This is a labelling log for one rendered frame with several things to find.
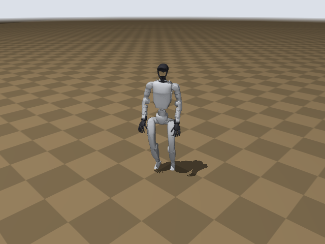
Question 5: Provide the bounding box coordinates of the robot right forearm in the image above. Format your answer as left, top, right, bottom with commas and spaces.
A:
142, 99, 148, 118

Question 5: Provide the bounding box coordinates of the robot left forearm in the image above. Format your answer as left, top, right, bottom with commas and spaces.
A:
175, 101, 182, 123

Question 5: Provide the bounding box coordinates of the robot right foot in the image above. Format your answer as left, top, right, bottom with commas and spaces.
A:
154, 161, 161, 169

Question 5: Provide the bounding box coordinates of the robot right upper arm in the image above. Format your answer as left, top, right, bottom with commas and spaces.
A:
144, 82, 154, 104

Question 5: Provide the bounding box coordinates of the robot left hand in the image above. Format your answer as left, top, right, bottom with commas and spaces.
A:
171, 119, 180, 137

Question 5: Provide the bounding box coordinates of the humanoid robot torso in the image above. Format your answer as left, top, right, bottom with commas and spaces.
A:
152, 80, 173, 125

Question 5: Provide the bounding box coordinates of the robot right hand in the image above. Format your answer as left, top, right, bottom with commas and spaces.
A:
138, 116, 147, 133

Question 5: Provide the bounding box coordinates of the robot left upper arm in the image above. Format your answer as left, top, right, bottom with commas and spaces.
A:
171, 83, 182, 107

